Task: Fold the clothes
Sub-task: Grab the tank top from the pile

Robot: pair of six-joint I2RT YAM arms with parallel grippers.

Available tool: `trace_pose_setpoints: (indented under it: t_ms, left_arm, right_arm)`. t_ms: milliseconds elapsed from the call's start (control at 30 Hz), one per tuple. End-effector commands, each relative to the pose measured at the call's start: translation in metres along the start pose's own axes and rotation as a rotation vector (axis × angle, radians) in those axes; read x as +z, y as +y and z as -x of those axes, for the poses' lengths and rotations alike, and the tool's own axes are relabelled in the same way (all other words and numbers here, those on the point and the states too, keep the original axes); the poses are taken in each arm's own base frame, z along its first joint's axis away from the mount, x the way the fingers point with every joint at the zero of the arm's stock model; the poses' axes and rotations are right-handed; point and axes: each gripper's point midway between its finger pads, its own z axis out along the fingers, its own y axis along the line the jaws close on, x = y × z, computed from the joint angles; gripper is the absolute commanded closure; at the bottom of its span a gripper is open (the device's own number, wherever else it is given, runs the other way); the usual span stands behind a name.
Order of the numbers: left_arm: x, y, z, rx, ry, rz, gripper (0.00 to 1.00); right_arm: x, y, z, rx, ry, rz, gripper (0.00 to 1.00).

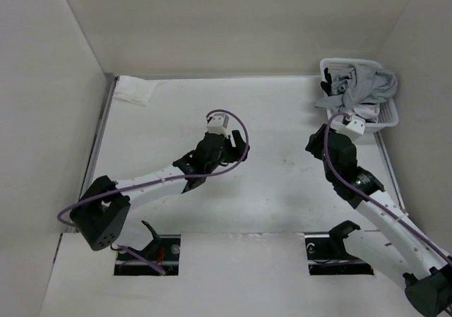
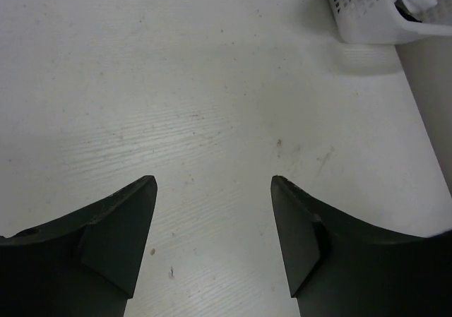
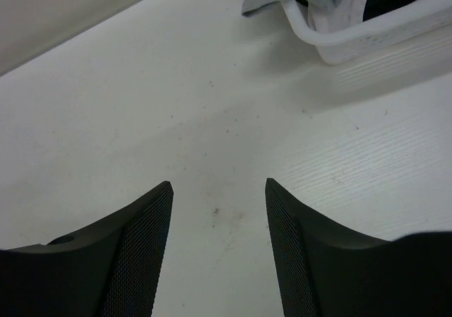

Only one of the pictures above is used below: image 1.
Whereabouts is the grey tank top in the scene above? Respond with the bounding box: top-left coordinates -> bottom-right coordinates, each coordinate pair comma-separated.
315,64 -> 398,113

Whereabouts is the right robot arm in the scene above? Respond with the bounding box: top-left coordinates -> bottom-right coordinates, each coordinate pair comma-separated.
305,124 -> 451,316

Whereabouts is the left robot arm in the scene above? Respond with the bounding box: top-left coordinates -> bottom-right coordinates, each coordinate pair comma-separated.
69,130 -> 249,260

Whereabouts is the white tank top in basket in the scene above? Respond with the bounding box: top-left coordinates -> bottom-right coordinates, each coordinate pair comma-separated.
352,104 -> 380,123

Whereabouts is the black tank top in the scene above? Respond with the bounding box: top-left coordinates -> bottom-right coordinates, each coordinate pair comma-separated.
321,68 -> 333,97

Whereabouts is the folded white tank top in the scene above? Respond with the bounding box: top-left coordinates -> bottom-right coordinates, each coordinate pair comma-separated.
113,76 -> 163,107

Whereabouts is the white plastic laundry basket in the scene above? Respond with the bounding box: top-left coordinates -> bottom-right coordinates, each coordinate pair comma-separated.
319,58 -> 399,133

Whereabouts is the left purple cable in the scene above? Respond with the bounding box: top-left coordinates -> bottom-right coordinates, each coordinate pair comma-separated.
57,109 -> 251,275

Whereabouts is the purple cable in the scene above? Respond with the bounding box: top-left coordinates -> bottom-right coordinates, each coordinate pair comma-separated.
323,112 -> 452,265
57,109 -> 251,275

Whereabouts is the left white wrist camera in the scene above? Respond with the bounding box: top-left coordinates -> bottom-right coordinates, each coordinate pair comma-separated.
206,112 -> 230,137

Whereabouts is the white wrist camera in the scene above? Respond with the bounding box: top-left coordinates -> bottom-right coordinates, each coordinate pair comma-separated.
340,115 -> 365,137
206,112 -> 230,137

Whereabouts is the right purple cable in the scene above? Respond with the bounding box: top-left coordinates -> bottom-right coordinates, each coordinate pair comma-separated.
323,112 -> 452,265

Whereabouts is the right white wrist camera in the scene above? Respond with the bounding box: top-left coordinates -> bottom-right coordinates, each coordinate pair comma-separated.
340,115 -> 365,137

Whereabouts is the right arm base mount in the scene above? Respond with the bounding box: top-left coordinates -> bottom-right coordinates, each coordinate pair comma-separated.
304,221 -> 374,276

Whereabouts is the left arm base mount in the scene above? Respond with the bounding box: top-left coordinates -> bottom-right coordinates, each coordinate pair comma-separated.
110,220 -> 182,277

